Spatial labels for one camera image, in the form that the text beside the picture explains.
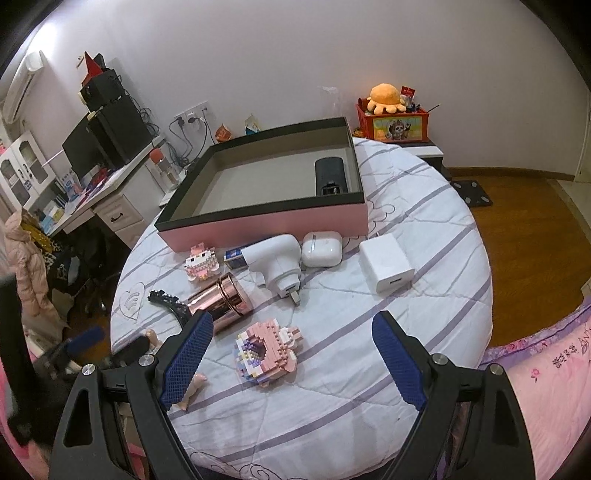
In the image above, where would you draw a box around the black hair clip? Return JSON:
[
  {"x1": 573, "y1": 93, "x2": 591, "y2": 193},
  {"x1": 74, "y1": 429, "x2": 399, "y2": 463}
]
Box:
[{"x1": 147, "y1": 290, "x2": 192, "y2": 327}]

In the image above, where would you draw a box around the pink doll figurine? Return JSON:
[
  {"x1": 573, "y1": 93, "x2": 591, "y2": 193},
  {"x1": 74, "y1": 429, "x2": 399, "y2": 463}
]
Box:
[{"x1": 144, "y1": 327, "x2": 212, "y2": 411}]

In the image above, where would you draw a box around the rose gold cylinder jar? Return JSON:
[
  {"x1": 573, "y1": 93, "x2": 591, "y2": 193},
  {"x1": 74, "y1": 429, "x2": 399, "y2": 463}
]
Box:
[{"x1": 187, "y1": 273, "x2": 253, "y2": 334}]

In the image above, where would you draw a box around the pink purple block figure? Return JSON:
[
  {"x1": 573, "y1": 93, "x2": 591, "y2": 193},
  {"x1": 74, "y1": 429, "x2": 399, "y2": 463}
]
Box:
[{"x1": 235, "y1": 319, "x2": 303, "y2": 387}]

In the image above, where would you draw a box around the white square charger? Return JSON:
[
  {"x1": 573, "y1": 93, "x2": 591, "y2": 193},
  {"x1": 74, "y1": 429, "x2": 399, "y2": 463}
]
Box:
[{"x1": 360, "y1": 234, "x2": 415, "y2": 294}]

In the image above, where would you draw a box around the pink white block cat figure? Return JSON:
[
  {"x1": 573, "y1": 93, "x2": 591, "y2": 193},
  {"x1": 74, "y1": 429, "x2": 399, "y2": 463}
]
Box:
[{"x1": 183, "y1": 243, "x2": 221, "y2": 282}]

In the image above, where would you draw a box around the blue rectangular small box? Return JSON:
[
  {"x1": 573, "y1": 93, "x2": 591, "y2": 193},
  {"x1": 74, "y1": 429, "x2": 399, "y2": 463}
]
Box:
[{"x1": 223, "y1": 245, "x2": 256, "y2": 270}]

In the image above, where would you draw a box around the white earbuds case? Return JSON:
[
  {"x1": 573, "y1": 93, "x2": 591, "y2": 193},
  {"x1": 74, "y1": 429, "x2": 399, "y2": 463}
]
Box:
[{"x1": 301, "y1": 231, "x2": 342, "y2": 268}]

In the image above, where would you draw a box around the white travel plug adapter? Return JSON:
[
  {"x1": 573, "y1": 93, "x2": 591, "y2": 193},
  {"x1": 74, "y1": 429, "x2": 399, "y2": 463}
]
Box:
[{"x1": 242, "y1": 234, "x2": 301, "y2": 305}]

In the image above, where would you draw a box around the white striped quilt cover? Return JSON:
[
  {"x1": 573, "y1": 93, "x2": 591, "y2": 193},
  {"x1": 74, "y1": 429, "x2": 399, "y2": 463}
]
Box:
[{"x1": 109, "y1": 137, "x2": 494, "y2": 480}]

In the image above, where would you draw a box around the pink printed bedsheet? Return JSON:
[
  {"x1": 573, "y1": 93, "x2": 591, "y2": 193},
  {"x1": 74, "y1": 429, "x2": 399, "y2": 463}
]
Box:
[{"x1": 480, "y1": 298, "x2": 590, "y2": 479}]

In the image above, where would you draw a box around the white desk with drawers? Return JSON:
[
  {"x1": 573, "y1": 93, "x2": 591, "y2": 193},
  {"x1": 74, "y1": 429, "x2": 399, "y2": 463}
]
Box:
[{"x1": 48, "y1": 135, "x2": 165, "y2": 249}]

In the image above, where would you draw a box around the white glass door cabinet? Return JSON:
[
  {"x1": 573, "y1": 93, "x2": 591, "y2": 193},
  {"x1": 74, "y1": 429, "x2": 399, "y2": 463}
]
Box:
[{"x1": 1, "y1": 131, "x2": 56, "y2": 210}]

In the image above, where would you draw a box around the clear bottle red cap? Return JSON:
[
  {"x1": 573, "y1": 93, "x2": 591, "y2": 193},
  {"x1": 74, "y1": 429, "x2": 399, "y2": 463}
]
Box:
[{"x1": 149, "y1": 148, "x2": 179, "y2": 190}]

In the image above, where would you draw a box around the black computer monitor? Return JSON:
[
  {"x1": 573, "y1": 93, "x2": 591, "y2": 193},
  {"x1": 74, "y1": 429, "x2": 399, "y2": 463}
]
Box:
[{"x1": 62, "y1": 116, "x2": 106, "y2": 182}]

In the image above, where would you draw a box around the pink and black storage box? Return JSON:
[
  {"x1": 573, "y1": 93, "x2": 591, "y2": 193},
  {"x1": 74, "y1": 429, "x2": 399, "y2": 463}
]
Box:
[{"x1": 155, "y1": 117, "x2": 369, "y2": 252}]

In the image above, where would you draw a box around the red toy crate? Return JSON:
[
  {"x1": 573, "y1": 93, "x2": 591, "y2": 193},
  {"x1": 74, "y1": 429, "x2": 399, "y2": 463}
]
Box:
[{"x1": 356, "y1": 98, "x2": 430, "y2": 144}]

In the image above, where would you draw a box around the orange snack bag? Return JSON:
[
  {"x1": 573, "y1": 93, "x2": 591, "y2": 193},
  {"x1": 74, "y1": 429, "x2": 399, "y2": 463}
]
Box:
[{"x1": 214, "y1": 124, "x2": 232, "y2": 143}]

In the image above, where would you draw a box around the small black box on top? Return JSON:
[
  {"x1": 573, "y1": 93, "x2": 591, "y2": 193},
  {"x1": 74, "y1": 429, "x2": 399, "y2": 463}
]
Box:
[{"x1": 80, "y1": 69, "x2": 124, "y2": 112}]

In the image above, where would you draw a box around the blue white snack bag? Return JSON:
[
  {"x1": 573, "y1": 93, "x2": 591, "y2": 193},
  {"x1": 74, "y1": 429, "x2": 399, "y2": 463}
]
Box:
[{"x1": 245, "y1": 114, "x2": 260, "y2": 135}]

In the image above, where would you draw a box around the orange octopus plush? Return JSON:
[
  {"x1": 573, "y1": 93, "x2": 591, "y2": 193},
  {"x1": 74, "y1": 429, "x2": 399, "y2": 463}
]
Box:
[{"x1": 367, "y1": 83, "x2": 407, "y2": 115}]

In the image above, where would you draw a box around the white air conditioner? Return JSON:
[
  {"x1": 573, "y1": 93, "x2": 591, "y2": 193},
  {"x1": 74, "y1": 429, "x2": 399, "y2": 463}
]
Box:
[{"x1": 2, "y1": 51, "x2": 45, "y2": 124}]

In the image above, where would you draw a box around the white wall power strip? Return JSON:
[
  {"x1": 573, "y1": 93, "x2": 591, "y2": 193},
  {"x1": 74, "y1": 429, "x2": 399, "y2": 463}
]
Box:
[{"x1": 176, "y1": 101, "x2": 209, "y2": 123}]

